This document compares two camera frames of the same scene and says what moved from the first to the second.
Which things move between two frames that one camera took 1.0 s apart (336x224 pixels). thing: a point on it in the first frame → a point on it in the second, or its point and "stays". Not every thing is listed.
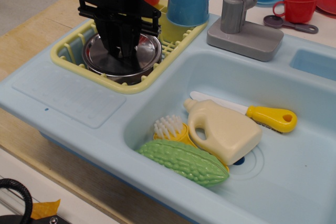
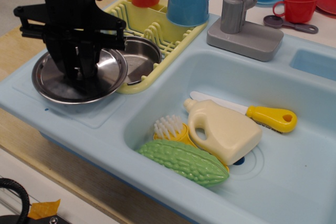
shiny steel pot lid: [95, 55] → [110, 74]
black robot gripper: [120, 14] → [70, 17]
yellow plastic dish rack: [73, 33] stays
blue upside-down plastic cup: [188, 3] stays
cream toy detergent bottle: [229, 135] stays
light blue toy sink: [291, 179] stays
